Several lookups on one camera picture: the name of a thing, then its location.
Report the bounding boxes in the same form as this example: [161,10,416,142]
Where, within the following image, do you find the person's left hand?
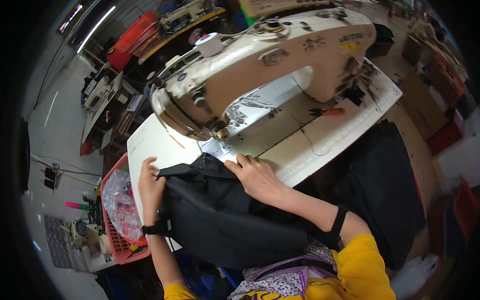
[138,157,167,227]

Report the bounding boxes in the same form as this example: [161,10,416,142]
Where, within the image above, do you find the person's right hand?
[224,154,288,205]

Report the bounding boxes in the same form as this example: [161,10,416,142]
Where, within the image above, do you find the black garment piece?
[157,152,338,271]

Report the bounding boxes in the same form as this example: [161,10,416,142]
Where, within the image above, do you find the clear plastic bag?
[101,168,144,243]

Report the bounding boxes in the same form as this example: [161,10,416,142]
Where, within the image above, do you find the wooden bench with papers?
[100,92,151,154]

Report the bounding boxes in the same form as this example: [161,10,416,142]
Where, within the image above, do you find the black wrist band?
[142,220,172,237]

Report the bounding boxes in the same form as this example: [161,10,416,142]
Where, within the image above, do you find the sewing station with cream machine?
[79,69,125,156]

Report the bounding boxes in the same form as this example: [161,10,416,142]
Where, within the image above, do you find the red plastic basket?
[99,152,151,265]

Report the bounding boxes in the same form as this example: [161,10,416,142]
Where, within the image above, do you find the tape roll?
[98,234,113,256]

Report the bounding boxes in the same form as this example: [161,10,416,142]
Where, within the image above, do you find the small cream motor unit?
[69,219,104,249]

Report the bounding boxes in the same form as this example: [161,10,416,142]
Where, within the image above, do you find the black and red stand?
[40,163,65,193]

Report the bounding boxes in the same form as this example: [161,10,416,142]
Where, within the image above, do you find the grey floor mat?
[44,214,76,269]

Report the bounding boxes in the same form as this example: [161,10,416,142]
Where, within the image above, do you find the stack of red crates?
[106,10,163,73]

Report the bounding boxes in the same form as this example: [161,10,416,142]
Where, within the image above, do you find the blue plastic crate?
[174,250,242,300]

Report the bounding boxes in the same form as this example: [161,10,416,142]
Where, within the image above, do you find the white thread spool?
[194,32,225,58]

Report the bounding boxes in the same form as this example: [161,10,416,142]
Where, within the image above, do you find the cream industrial sewing machine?
[147,7,378,164]

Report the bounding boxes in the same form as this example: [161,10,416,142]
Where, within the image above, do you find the long ceiling light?
[76,5,117,54]

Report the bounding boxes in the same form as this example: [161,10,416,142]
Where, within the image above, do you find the yellow edged sewing table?
[139,0,228,65]

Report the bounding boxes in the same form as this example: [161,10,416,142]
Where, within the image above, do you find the loose thin thread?
[292,116,333,157]

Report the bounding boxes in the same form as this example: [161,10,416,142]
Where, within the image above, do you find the short ceiling light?
[59,4,83,33]

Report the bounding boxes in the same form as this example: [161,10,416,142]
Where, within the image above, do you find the large black cloth heap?
[300,120,427,271]

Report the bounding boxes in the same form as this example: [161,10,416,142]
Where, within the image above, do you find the person's body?
[163,232,397,300]

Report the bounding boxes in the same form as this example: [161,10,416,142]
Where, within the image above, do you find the black bag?
[369,23,395,59]

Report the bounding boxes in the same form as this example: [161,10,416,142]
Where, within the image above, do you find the white plastic bag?
[390,253,440,300]

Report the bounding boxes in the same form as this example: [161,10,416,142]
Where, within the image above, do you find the low red crate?
[427,119,466,155]

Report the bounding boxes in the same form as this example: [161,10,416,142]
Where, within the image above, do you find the cluttered storage shelf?
[400,17,470,110]

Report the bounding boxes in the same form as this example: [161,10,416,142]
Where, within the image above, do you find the tall red crate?
[451,179,480,242]

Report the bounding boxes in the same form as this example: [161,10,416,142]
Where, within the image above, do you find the floor cable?
[30,153,103,187]

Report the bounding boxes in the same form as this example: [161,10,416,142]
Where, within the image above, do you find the orange handled thread snips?
[308,107,346,117]

